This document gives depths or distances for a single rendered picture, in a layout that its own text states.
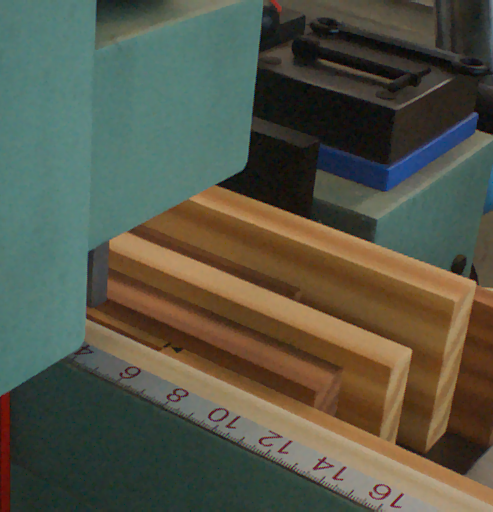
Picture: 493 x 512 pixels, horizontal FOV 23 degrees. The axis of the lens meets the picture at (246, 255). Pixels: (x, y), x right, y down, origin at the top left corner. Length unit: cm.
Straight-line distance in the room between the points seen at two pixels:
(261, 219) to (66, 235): 18
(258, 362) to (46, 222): 15
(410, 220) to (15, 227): 29
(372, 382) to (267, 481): 8
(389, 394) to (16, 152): 20
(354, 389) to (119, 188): 12
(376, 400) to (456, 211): 19
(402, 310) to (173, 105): 12
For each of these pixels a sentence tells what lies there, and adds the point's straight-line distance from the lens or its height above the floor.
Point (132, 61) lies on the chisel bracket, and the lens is 38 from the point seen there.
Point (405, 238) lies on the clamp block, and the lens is 56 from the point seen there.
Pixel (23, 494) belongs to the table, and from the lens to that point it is 47.
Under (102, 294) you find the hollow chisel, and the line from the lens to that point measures 46.
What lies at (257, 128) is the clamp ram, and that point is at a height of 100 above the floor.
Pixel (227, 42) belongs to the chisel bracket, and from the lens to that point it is 42.
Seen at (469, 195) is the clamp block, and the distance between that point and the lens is 63.
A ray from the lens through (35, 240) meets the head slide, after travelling 31.
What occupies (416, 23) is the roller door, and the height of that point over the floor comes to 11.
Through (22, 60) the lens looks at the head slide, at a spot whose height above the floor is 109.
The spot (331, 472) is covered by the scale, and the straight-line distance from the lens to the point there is 38.
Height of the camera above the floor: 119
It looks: 28 degrees down
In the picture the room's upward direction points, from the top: 6 degrees clockwise
